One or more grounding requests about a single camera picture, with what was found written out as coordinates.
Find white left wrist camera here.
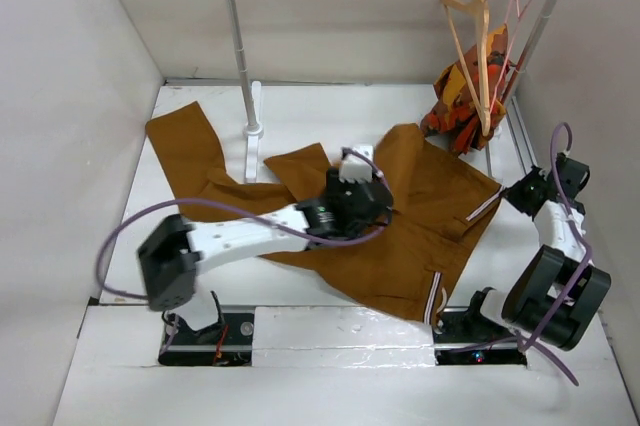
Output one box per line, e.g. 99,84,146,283
339,144,374,183

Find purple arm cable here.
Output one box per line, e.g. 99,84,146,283
95,148,389,362
449,121,596,387

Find wooden clothes hanger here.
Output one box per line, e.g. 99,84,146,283
440,0,498,137

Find orange patterned garment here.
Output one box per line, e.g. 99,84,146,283
420,23,514,155

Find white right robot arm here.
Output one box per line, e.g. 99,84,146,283
462,153,611,351

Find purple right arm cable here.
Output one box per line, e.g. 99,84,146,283
449,121,596,387

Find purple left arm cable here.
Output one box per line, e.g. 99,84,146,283
95,148,389,362

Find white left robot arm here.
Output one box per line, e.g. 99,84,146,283
137,168,393,343

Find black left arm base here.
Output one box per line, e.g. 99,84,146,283
157,292,256,367

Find brown trousers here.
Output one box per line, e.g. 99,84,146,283
146,102,499,325

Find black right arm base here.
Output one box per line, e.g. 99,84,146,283
433,287,527,366

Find pink wire hanger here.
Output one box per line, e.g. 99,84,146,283
490,0,533,113

